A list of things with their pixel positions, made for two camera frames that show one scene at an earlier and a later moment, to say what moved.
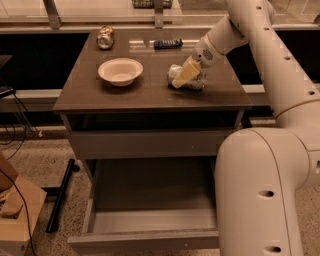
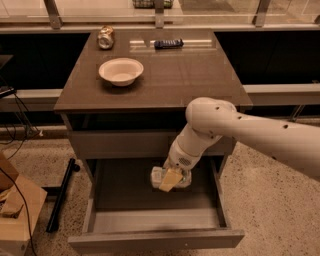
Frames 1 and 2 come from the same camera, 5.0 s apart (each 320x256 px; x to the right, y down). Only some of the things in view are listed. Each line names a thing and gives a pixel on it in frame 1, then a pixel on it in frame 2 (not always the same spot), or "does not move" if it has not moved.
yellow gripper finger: (186, 73) → (170, 180)
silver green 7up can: (196, 83) → (158, 174)
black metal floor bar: (61, 195) does not move
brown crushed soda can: (105, 37) does not move
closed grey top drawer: (145, 144) does not move
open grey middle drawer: (148, 204) does not move
